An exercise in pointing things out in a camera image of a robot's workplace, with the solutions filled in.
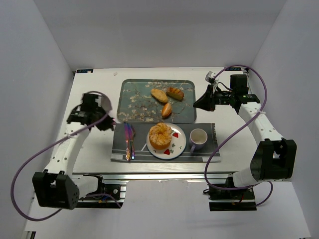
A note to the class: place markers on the steel cake server wooden handle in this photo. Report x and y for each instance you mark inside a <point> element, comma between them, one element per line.
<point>105,103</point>

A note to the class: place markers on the iridescent knife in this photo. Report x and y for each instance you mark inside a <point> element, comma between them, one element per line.
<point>127,142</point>

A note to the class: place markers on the sliced baguette piece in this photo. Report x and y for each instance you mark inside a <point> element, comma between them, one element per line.
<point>175,93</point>

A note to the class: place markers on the purple ceramic mug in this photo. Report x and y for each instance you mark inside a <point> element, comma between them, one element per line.
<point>198,138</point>

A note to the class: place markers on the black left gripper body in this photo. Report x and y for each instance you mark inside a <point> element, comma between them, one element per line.
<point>105,123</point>

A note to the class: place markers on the blossom pattern grey tray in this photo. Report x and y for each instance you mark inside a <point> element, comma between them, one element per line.
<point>136,104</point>

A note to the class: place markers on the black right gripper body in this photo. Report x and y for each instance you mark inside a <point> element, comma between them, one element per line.
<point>212,100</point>

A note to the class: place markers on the oval flat bread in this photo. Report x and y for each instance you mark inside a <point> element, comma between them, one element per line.
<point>160,95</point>

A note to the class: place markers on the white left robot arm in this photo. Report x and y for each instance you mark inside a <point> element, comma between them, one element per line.
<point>56,186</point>

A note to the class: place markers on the blue label right corner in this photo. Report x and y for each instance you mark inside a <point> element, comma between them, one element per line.
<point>233,69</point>

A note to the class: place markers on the watermelon pattern white plate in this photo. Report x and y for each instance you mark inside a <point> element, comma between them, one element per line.
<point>176,147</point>

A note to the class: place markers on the blue label left corner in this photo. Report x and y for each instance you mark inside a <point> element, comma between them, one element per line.
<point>84,71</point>

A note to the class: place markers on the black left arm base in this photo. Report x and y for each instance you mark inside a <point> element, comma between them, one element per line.
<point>104,193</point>

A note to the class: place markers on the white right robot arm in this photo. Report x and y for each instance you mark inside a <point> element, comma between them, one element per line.
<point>275,156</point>

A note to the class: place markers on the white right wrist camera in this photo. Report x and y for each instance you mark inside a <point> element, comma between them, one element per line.
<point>212,79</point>

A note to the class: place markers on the blue label corner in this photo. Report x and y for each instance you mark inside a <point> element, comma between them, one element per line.
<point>84,71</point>
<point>233,69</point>

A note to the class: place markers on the round orange sponge cake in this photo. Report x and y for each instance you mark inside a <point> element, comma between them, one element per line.
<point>160,136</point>

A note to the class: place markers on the iridescent fork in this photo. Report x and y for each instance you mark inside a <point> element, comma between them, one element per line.
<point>132,141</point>

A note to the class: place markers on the sesame bun bread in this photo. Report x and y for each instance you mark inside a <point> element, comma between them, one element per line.
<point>166,111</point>

